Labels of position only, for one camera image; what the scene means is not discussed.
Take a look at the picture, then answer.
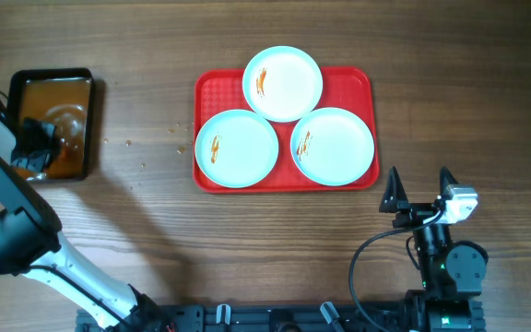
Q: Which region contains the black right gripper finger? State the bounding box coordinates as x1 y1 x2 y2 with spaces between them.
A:
379 166 408 213
440 166 458 196

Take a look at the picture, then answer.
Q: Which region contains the white plate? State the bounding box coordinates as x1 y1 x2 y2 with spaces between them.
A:
242 46 323 123
289 107 375 186
195 109 279 189

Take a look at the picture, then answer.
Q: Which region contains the white plate top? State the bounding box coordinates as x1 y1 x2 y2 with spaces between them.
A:
242 46 323 123

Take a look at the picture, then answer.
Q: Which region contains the orange green sponge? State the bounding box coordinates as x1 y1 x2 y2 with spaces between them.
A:
11 117 60 172

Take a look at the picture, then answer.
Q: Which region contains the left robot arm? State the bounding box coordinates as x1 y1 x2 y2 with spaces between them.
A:
0 101 174 331

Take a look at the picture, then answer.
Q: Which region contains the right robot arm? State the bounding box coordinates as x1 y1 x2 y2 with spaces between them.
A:
379 168 489 332

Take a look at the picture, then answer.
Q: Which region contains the red plastic tray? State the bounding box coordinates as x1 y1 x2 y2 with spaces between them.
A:
193 66 377 194

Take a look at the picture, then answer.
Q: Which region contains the black water basin tray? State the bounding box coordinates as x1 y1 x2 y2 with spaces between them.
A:
6 67 96 183

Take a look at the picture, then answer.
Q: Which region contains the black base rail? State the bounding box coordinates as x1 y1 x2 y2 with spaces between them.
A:
75 300 486 332

